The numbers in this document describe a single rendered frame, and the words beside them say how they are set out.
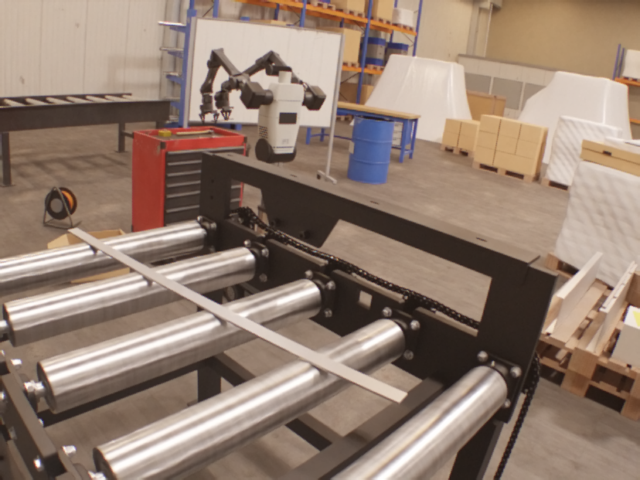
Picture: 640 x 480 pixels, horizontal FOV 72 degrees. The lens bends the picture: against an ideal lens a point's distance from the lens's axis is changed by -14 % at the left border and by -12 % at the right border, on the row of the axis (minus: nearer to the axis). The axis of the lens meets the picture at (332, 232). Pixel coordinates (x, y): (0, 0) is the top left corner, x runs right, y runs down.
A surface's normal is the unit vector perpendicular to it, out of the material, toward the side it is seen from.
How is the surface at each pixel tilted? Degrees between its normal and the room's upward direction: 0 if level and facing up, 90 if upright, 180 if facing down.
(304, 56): 90
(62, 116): 90
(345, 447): 0
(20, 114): 90
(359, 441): 0
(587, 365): 90
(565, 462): 0
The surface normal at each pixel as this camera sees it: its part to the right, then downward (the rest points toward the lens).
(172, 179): 0.74, 0.30
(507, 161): -0.59, 0.19
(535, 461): 0.12, -0.94
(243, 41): 0.40, 0.34
